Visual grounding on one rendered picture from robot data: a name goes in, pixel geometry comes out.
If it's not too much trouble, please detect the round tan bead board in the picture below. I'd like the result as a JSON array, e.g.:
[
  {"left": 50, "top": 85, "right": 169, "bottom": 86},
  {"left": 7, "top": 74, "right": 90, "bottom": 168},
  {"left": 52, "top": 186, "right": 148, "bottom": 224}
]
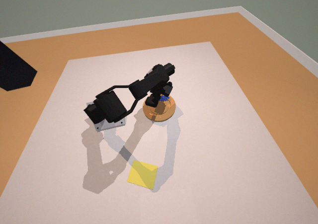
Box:
[{"left": 143, "top": 95, "right": 176, "bottom": 122}]

